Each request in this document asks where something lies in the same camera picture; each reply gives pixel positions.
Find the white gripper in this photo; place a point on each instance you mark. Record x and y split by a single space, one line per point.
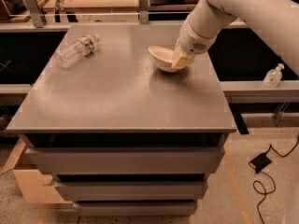
193 40

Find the white paper bowl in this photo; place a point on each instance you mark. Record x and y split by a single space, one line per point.
162 58

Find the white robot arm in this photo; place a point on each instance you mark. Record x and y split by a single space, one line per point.
276 22

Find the clear plastic water bottle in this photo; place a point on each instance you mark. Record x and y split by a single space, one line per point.
78 49

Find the grey drawer cabinet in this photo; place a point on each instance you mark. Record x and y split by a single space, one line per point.
121 137

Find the black power adapter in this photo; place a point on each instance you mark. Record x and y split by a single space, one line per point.
260 162

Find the cardboard box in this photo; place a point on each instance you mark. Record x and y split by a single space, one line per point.
35 187

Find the middle metal bracket post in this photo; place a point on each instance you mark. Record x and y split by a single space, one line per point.
143 11

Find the metal bracket post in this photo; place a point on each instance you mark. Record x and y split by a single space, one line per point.
36 15
143 11

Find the left metal bracket post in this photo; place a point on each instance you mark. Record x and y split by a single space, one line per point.
36 15

